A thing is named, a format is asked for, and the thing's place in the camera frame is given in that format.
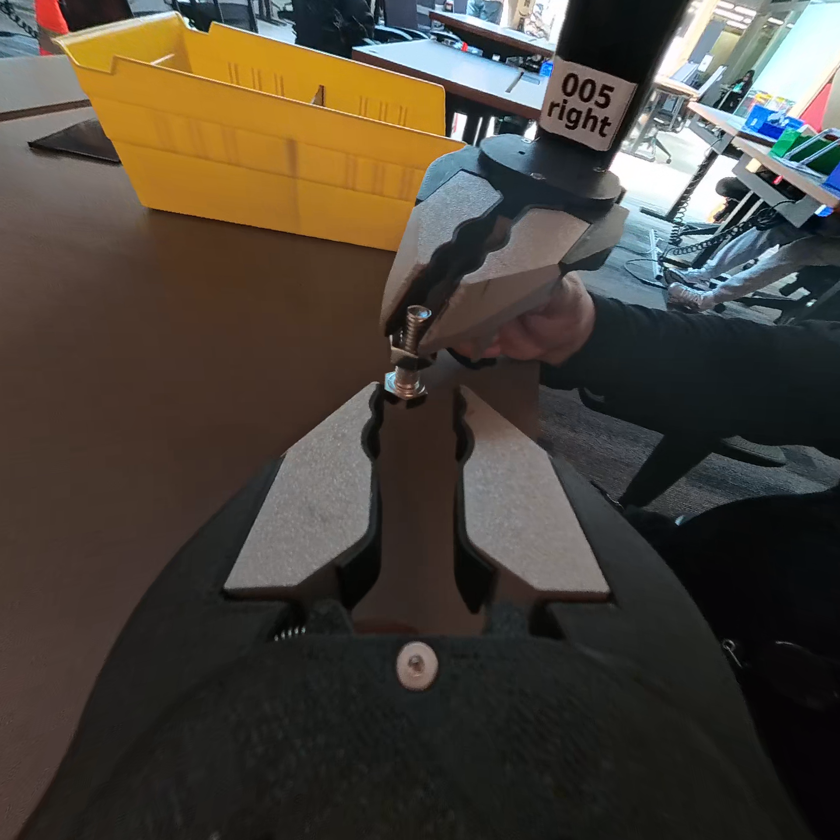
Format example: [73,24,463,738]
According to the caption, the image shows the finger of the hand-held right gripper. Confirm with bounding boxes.
[419,206,593,360]
[379,168,509,337]

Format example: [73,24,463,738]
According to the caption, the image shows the coiled black cable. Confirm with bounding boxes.
[659,197,788,263]

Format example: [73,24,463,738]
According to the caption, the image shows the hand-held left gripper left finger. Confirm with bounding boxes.
[223,382,384,608]

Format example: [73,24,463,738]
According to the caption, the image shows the brown office table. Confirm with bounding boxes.
[352,39,555,122]

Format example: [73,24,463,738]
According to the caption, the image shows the steel bolt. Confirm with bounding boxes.
[384,306,434,404]

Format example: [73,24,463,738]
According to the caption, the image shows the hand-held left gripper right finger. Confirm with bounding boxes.
[451,385,613,613]

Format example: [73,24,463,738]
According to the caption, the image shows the yellow plastic bin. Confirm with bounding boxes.
[56,11,468,252]

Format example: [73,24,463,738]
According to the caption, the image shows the person's right hand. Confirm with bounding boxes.
[459,272,598,365]

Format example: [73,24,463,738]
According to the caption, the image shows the black flat plate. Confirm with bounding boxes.
[28,118,122,164]

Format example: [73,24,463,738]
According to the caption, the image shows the green plastic bin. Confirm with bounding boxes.
[769,126,840,177]

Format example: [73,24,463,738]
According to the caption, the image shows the grey office desk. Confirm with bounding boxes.
[686,101,840,227]

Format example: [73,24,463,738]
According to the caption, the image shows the person's right forearm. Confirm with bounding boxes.
[539,295,840,460]

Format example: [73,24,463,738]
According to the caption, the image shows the blue plastic bin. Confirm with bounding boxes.
[748,105,805,135]

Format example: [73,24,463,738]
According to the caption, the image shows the orange traffic cone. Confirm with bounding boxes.
[34,0,70,56]

